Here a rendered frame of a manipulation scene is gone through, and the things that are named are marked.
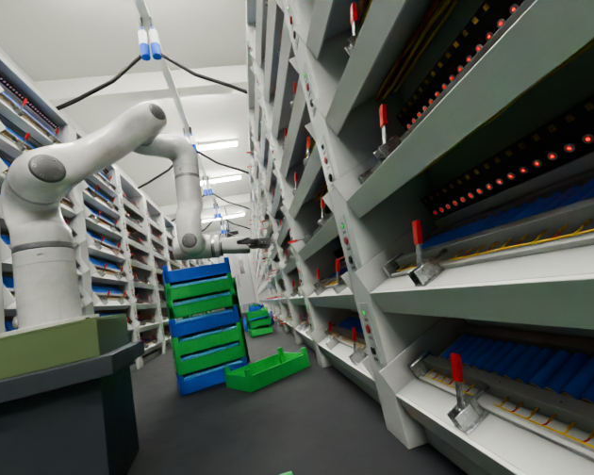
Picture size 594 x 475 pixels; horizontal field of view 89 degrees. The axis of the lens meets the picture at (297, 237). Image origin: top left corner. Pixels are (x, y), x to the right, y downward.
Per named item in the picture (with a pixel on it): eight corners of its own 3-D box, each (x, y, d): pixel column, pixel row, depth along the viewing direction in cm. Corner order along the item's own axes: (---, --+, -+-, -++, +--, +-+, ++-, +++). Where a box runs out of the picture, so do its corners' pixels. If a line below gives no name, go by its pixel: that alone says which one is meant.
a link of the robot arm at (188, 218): (194, 162, 103) (205, 250, 97) (202, 181, 119) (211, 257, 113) (166, 165, 102) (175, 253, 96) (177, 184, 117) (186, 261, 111)
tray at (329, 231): (344, 229, 73) (321, 197, 73) (303, 261, 131) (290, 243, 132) (406, 187, 77) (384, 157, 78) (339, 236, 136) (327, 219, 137)
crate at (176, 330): (173, 338, 132) (170, 319, 133) (171, 336, 150) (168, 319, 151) (239, 321, 145) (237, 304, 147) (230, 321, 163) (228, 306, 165)
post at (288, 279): (297, 344, 191) (247, 105, 220) (295, 342, 200) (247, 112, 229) (327, 336, 195) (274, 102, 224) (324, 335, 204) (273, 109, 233)
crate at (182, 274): (165, 284, 136) (162, 266, 137) (163, 287, 154) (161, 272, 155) (231, 272, 150) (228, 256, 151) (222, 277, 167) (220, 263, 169)
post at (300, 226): (322, 368, 124) (245, 17, 152) (318, 363, 133) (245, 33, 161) (368, 355, 127) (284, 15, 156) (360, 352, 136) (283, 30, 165)
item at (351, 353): (387, 400, 66) (350, 345, 67) (323, 352, 125) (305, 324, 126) (452, 341, 71) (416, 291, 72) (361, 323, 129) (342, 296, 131)
